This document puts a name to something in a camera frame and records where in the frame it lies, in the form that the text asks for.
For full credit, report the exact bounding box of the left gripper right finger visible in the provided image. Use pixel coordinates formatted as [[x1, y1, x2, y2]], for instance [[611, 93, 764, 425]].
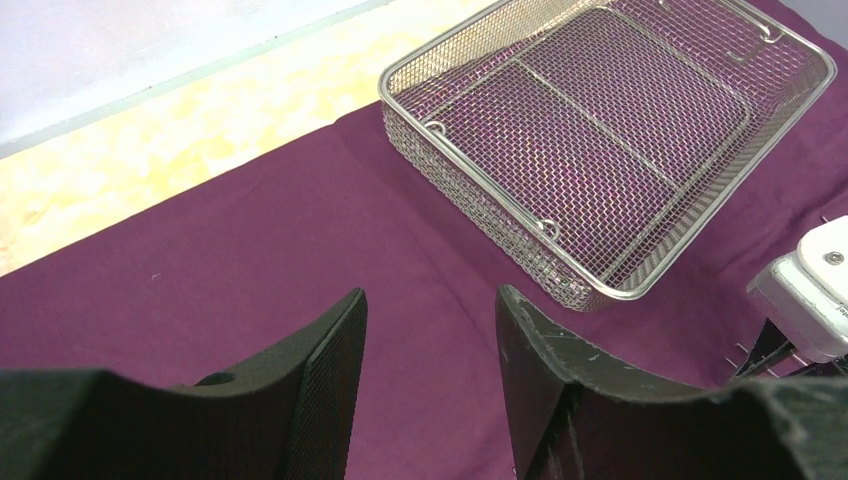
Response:
[[496, 285, 847, 479]]

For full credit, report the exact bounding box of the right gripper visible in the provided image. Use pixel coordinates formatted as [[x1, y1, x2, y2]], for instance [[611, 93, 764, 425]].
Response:
[[728, 319, 847, 380]]

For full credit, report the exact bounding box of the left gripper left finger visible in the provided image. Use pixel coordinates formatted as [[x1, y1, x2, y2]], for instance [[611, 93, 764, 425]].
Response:
[[1, 288, 368, 479]]

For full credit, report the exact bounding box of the purple cloth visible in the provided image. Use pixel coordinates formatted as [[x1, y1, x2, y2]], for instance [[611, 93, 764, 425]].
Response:
[[1, 1, 847, 479]]

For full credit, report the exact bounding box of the metal mesh instrument tray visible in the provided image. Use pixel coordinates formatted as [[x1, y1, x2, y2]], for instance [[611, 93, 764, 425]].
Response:
[[378, 1, 837, 312]]

